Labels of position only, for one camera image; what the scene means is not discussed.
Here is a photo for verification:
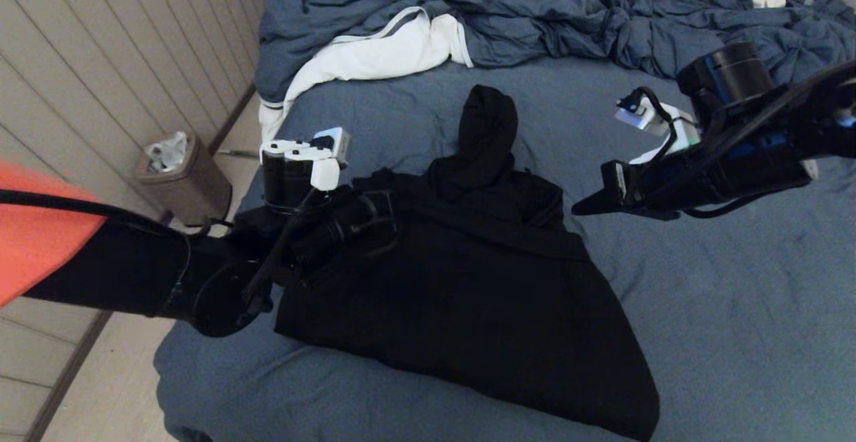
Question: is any black hooded sweatshirt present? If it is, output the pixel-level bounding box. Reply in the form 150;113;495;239
274;84;661;442

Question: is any blue bed sheet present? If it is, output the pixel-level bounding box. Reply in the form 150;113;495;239
154;58;856;442

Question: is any brown trash bin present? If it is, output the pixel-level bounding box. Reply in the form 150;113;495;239
136;133;233;227

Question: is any white garment with dark stripe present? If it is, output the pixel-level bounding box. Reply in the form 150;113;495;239
259;7;474;154

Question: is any crumpled blue duvet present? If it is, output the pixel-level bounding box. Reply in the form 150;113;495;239
254;0;856;105

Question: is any white plastic bin bag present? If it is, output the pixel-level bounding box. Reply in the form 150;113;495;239
146;132;189;174

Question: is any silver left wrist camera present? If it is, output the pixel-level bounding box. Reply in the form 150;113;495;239
311;128;351;169

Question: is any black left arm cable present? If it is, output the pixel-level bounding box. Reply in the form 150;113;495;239
0;188;318;306

